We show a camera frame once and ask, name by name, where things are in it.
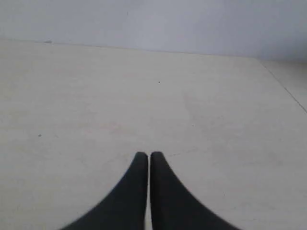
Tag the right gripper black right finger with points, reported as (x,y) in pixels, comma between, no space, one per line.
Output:
(173,207)

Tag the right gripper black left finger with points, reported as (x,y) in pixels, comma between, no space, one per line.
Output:
(124,207)

